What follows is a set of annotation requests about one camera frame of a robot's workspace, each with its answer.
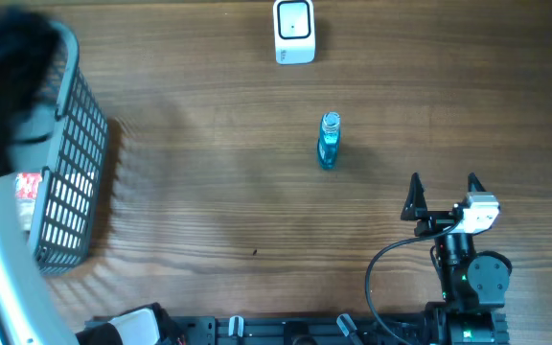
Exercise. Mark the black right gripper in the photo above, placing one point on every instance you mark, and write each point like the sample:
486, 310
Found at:
416, 208

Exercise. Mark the blue liquid bottle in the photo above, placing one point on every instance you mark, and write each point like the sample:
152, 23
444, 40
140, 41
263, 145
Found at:
328, 140

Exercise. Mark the red Kleenex tissue pack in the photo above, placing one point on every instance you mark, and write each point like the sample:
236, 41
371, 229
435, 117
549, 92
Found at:
27, 185

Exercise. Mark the clear plastic bag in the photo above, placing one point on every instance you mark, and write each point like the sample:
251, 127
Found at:
25, 212

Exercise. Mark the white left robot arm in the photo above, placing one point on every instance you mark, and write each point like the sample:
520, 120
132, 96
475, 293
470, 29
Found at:
27, 314

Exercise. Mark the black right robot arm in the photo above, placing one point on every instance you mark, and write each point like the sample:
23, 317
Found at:
473, 283

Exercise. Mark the white barcode scanner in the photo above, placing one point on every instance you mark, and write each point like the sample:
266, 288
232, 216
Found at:
294, 31

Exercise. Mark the grey plastic mesh basket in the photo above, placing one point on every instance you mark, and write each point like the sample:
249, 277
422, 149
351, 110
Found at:
71, 161

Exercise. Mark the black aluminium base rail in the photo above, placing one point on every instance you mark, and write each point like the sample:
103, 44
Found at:
412, 328

